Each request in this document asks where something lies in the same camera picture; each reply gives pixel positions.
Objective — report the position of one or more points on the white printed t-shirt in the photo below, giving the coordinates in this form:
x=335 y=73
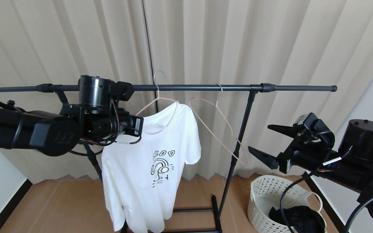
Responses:
x=131 y=168

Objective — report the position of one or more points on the black garment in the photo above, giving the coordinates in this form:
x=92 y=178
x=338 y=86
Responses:
x=303 y=220

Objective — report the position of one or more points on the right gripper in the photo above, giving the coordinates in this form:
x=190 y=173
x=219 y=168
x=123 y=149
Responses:
x=309 y=160

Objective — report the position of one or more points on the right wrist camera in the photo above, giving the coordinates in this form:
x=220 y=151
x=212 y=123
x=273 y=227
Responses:
x=316 y=129

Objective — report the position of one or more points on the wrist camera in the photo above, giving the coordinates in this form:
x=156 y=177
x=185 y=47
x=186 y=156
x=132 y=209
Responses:
x=125 y=90
x=316 y=129

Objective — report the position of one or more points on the pink clothes hanger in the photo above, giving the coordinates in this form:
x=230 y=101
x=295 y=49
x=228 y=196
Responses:
x=157 y=95
x=225 y=121

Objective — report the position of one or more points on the white laundry basket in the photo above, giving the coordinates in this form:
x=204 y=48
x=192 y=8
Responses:
x=264 y=194

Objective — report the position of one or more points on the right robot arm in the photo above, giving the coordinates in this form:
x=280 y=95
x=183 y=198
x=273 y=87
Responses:
x=364 y=142

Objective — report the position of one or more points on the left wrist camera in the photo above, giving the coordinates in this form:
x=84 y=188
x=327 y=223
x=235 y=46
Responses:
x=125 y=90

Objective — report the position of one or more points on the black clothes rack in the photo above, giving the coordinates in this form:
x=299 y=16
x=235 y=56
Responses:
x=206 y=87

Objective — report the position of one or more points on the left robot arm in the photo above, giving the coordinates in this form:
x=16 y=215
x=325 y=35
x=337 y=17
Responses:
x=28 y=129

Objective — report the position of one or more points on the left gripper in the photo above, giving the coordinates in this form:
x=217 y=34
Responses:
x=108 y=127

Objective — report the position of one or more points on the beige curtain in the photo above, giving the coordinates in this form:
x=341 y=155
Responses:
x=238 y=42

